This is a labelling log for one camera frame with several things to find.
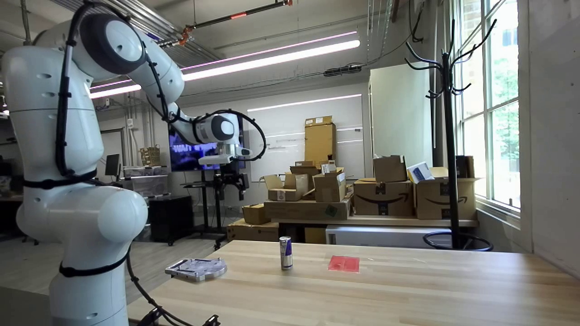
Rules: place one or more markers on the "black coat rack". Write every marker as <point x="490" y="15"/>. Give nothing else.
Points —
<point x="449" y="136"/>

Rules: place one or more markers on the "black cabinet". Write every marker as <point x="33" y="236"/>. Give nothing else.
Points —
<point x="171" y="218"/>

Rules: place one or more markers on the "small monitor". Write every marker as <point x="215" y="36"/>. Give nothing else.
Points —
<point x="113" y="165"/>

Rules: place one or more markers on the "white box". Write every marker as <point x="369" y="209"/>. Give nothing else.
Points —
<point x="385" y="236"/>

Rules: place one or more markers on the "grey drink can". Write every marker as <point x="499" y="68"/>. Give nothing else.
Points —
<point x="286" y="253"/>

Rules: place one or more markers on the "white panel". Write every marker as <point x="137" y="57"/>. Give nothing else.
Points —
<point x="401" y="117"/>

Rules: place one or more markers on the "window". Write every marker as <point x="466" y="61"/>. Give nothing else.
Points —
<point x="491" y="104"/>

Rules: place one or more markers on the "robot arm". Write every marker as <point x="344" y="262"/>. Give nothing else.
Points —
<point x="59" y="136"/>

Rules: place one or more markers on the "wicker basket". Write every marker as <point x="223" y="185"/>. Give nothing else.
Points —
<point x="150" y="155"/>

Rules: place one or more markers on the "whiteboard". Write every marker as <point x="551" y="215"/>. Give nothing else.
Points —
<point x="290" y="131"/>

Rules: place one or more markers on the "pile of cardboard boxes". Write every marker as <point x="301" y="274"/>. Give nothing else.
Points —
<point x="385" y="197"/>

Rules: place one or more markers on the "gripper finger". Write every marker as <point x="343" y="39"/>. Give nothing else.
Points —
<point x="219" y="181"/>
<point x="242" y="185"/>

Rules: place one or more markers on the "red ceiling pipe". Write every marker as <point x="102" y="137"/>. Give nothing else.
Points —
<point x="226" y="19"/>

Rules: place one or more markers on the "stack of plastic bins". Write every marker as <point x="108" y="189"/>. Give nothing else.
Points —
<point x="145" y="183"/>

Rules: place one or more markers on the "red plastic packet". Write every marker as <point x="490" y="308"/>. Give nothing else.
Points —
<point x="344" y="264"/>

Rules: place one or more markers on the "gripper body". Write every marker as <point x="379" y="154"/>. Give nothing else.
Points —
<point x="230" y="171"/>

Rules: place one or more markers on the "wooden table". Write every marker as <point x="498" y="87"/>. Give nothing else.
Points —
<point x="380" y="221"/>

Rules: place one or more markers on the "large wall screen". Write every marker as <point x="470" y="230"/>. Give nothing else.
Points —
<point x="186" y="156"/>

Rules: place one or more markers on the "ceiling light strips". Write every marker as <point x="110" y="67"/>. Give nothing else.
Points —
<point x="272" y="56"/>

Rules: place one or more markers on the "silver metal platform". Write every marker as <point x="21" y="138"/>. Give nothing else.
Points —
<point x="195" y="268"/>

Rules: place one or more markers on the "black screen stand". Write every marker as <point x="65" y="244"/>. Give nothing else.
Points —
<point x="205" y="208"/>

